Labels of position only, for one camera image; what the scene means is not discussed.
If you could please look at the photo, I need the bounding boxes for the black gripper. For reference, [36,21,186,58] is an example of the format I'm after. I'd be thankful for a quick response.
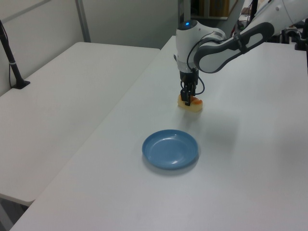
[179,69,199,107]

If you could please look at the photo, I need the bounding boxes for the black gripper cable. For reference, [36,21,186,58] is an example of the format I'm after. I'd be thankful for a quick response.
[186,33,206,95]

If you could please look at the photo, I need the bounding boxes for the black camera stand with base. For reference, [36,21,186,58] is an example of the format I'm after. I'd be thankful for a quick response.
[0,19,31,90]

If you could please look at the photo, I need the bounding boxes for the black clamp camera stand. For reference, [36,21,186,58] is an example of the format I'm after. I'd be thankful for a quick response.
[294,18,308,51]

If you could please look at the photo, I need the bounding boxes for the grey metal partition post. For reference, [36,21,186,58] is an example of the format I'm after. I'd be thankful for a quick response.
[75,0,91,43]

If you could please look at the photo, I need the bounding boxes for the toy bread with orange topping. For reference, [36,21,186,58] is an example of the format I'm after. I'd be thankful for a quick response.
[177,94,204,113]

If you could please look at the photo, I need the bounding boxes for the thin black vertical pole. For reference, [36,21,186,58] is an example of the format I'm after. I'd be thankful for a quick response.
[250,0,258,18]

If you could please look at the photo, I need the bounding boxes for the blue round plate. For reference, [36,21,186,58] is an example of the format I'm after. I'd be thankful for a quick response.
[141,129,200,170]

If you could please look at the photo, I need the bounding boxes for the yellow wooden cabinet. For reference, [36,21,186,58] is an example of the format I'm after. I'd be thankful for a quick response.
[208,0,239,18]

